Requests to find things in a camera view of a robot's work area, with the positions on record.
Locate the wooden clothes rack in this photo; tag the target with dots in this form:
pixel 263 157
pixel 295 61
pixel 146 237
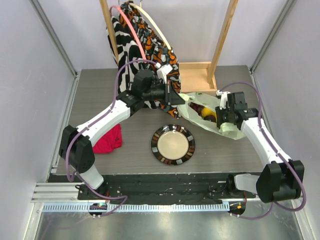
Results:
pixel 196 76

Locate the dark red fake grapes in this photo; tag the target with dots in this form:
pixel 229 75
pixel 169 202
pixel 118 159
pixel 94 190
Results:
pixel 196 107

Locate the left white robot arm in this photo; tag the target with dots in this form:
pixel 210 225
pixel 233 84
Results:
pixel 76 146

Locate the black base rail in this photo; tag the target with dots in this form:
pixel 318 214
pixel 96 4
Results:
pixel 172 189

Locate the cream clothes hanger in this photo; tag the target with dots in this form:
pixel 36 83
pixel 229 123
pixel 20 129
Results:
pixel 157 29

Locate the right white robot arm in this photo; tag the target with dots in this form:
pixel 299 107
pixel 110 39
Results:
pixel 281 177

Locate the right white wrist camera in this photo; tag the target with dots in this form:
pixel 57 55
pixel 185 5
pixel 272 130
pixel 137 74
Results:
pixel 223 96

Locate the pale green plastic bag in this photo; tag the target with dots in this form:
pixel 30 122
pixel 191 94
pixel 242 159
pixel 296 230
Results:
pixel 227 130

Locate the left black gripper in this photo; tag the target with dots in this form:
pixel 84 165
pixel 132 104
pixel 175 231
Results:
pixel 171 96

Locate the orange grey camouflage garment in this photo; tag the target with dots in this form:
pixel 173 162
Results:
pixel 153 46

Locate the white slotted cable duct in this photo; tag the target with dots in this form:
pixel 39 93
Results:
pixel 61 207

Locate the yellow fake lemon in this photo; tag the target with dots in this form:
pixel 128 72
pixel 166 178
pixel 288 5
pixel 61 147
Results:
pixel 205 112

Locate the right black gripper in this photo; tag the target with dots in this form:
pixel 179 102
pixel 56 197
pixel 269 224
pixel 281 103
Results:
pixel 222 119

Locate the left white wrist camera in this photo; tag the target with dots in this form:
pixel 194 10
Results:
pixel 162 71

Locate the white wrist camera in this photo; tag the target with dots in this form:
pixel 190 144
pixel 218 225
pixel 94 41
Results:
pixel 162 71
pixel 223 96

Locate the pink clothes hanger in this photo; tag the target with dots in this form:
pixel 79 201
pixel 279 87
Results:
pixel 131 28

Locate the zebra print garment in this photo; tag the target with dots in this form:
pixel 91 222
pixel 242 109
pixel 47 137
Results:
pixel 128 50

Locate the red cloth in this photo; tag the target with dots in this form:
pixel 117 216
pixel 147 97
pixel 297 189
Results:
pixel 110 141

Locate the beige plate with dark rim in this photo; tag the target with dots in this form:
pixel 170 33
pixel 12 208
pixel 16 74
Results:
pixel 173 144

